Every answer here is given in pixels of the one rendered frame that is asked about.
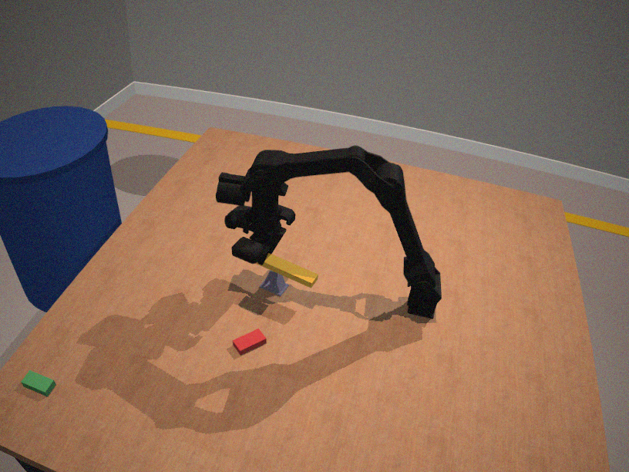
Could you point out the green rectangular block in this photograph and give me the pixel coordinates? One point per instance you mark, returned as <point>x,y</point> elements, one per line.
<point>38,383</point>

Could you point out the red rectangular block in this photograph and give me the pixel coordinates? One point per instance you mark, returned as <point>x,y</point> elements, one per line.
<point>250,341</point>

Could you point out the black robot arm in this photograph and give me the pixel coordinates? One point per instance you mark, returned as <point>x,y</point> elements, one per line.
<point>271,168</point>

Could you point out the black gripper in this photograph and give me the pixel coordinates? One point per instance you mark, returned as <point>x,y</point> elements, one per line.
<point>267,232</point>

